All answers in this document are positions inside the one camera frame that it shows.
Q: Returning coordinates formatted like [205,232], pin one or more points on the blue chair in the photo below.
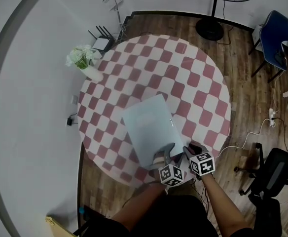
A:
[274,38]

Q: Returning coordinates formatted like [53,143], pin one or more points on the black wall power adapter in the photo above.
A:
[69,121]

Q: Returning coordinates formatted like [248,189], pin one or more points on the person's right forearm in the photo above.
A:
[223,204]

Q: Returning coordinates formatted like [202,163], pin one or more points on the light blue box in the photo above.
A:
[150,127]

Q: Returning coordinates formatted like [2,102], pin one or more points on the person's black shorts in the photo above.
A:
[168,221]

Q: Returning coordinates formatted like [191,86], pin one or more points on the small blue object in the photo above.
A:
[81,210]

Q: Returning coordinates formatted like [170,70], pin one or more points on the white router with black antennas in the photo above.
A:
[102,43]

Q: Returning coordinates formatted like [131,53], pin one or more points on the tan cardboard box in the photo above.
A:
[61,228]

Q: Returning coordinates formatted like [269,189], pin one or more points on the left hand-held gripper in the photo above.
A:
[171,175]

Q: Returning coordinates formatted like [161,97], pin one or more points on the white flower bunch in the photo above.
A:
[78,55]

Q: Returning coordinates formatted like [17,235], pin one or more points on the white vase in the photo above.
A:
[93,73]

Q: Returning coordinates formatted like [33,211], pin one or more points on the person's left forearm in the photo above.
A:
[141,204]

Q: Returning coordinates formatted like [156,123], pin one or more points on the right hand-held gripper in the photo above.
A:
[204,165]

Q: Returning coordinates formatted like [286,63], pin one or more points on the black standing fan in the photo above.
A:
[215,6]

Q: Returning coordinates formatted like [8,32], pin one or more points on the black metal stand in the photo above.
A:
[86,218]

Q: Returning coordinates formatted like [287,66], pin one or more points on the white power strip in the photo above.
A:
[272,117]

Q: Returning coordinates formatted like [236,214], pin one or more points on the black office chair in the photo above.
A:
[274,179]

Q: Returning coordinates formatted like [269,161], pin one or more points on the round table, checkered cloth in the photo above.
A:
[158,68]

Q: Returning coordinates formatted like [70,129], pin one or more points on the yellow cloth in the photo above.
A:
[49,220]

